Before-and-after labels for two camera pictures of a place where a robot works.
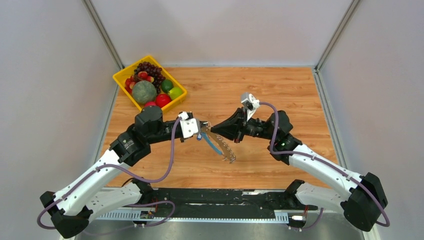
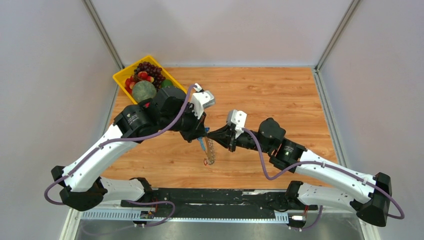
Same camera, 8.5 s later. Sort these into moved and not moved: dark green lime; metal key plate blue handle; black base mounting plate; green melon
Moved: metal key plate blue handle
Not moved: dark green lime; black base mounting plate; green melon
